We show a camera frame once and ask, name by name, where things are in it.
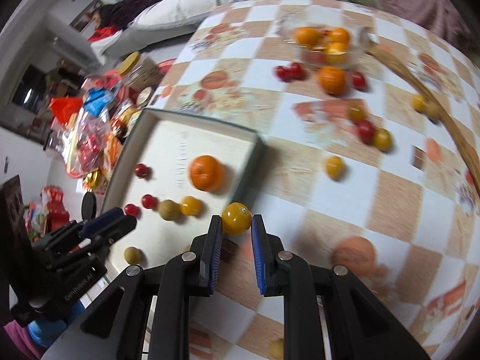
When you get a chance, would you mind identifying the small yellow cherry tomato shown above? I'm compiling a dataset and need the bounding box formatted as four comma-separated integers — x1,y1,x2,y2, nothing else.
325,155,346,181

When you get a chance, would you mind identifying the blue gloved left hand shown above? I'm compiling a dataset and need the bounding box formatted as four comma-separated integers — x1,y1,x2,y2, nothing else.
27,301,85,349

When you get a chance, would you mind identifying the red tomato in tray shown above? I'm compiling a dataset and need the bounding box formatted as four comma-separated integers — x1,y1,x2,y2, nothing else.
124,203,141,218
134,163,151,180
142,194,159,210

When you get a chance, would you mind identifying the black lid tea canister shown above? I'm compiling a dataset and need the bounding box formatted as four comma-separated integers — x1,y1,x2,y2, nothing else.
80,192,97,221

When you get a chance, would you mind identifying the longan in tray corner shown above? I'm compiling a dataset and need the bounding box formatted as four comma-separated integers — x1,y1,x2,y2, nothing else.
124,246,143,265

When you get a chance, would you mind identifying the yellow tomato in tray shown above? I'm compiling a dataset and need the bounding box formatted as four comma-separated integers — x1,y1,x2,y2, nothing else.
179,196,203,217

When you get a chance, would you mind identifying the white shallow tray box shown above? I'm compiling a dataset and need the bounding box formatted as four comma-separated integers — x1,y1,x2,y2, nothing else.
102,108,264,277

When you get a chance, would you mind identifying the orange mandarin in tray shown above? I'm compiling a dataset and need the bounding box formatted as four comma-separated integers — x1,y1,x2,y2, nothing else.
188,155,225,192

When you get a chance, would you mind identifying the longan under gripper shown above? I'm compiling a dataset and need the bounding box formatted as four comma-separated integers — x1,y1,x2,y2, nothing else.
268,339,284,360

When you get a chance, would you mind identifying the pile of snack packets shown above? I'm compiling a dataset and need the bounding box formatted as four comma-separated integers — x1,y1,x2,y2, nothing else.
22,49,178,241

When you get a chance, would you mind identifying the yellow lid plastic jar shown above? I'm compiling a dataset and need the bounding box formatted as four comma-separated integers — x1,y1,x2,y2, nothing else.
116,51,141,77

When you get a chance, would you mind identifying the red cherry tomato in cluster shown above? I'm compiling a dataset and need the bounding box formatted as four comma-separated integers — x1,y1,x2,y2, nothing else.
356,119,375,145

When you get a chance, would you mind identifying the yellow cherry tomato in cluster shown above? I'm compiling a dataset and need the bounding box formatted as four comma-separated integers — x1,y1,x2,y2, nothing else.
373,128,393,153

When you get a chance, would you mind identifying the dark orange cherry tomato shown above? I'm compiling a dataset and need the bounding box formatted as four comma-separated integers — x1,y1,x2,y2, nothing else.
348,102,366,125

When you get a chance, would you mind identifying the red cherry tomato pair left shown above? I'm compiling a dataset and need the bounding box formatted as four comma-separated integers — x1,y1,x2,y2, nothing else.
274,66,292,82

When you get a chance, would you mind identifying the red cherry tomato pair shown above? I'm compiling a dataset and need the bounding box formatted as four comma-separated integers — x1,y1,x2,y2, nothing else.
274,66,292,82
289,62,306,80

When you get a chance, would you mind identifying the red cherry tomato pair right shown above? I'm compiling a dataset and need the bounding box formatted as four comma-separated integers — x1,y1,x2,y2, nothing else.
289,62,306,80

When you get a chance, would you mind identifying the orange mandarin on table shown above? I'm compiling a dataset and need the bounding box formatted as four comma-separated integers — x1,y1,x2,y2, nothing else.
316,66,347,95

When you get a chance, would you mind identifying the red cherry tomato near bowl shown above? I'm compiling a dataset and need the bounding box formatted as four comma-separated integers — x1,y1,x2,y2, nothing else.
350,71,368,91

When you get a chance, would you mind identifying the yellow tomato by scratcher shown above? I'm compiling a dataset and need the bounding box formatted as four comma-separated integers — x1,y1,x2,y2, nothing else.
410,94,427,114

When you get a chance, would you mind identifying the brown longan by scratcher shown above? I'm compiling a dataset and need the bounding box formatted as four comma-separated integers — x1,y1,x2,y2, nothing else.
425,102,440,124

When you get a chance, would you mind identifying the clear glass bowl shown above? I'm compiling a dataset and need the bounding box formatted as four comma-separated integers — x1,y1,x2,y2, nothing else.
277,24,363,70

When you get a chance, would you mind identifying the long wooden back scratcher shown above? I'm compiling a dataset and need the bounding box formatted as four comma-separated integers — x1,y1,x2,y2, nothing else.
359,27,480,194

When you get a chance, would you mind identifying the orange in bowl back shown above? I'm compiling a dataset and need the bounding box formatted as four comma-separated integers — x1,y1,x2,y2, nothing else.
329,28,351,45

